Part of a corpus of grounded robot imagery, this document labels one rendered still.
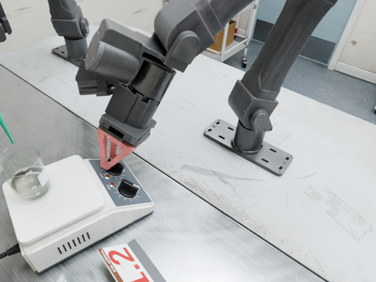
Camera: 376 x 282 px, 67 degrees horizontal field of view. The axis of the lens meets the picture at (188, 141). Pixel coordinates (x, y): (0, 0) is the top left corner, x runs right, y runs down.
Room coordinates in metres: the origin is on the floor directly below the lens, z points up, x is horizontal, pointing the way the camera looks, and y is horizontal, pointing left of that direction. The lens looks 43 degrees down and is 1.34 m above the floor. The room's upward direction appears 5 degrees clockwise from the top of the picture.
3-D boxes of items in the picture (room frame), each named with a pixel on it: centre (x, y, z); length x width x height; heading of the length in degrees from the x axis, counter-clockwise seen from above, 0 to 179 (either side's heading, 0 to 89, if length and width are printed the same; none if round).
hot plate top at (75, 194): (0.24, 0.19, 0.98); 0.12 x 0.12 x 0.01; 38
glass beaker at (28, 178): (0.24, 0.22, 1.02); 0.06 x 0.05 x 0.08; 114
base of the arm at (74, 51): (0.81, 0.36, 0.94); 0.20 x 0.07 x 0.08; 56
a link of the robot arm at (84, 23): (0.80, 0.36, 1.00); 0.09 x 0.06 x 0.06; 94
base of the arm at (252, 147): (0.47, -0.13, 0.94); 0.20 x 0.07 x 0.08; 56
